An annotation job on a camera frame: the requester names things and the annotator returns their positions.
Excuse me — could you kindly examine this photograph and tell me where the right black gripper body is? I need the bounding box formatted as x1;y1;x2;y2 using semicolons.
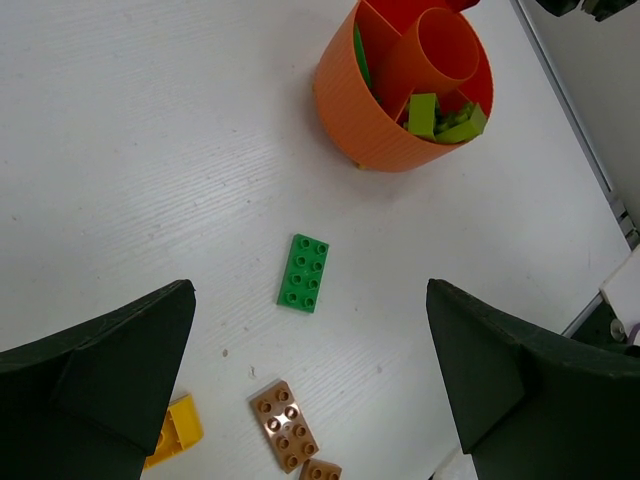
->
536;0;637;21

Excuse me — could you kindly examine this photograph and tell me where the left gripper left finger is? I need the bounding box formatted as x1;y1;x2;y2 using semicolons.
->
1;280;196;479

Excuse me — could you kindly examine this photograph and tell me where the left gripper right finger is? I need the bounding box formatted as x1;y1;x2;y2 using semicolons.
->
426;279;639;479

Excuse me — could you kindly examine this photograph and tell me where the lime green lego brick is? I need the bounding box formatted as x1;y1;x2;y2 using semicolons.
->
434;102;487;144

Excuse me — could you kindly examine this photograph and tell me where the brown lego plate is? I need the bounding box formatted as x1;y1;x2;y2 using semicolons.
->
299;458;342;480
249;380;319;474

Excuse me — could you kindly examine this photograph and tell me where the small lime lego brick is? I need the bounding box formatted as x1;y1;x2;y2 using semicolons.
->
407;93;439;141

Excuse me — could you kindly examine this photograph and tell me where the green lego plate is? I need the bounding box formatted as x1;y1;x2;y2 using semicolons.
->
277;233;329;313

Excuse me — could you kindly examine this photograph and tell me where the long red lego brick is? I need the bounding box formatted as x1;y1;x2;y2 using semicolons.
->
446;0;480;13

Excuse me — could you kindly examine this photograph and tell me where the long green lego brick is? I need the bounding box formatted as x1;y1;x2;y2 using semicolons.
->
353;22;381;104

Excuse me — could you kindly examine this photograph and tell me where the yellow curved lego brick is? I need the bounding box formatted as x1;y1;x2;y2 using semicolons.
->
143;394;204;470

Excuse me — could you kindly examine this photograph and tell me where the orange round divided container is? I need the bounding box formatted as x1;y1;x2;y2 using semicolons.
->
313;1;494;173

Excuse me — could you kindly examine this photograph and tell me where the aluminium rail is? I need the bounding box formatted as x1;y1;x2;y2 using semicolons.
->
511;1;639;250

